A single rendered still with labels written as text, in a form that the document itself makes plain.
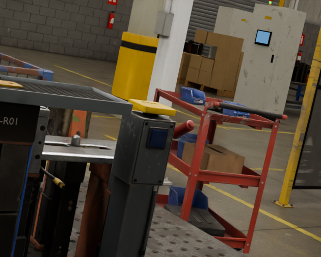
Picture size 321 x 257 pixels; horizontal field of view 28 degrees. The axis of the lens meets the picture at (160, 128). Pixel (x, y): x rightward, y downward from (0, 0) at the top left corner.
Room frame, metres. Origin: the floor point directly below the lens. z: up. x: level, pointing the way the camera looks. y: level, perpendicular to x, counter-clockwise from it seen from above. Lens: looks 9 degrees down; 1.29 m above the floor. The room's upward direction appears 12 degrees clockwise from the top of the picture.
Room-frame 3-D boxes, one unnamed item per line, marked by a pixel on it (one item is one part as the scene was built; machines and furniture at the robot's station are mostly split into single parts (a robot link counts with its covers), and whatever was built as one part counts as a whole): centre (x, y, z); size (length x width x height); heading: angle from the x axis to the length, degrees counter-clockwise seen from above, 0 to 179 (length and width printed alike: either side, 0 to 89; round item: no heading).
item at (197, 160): (3.65, -0.29, 0.49); 0.81 x 0.47 x 0.97; 23
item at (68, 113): (1.54, 0.23, 0.88); 0.15 x 0.11 x 0.36; 34
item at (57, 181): (1.07, 0.17, 1.00); 0.12 x 0.01 x 0.01; 34
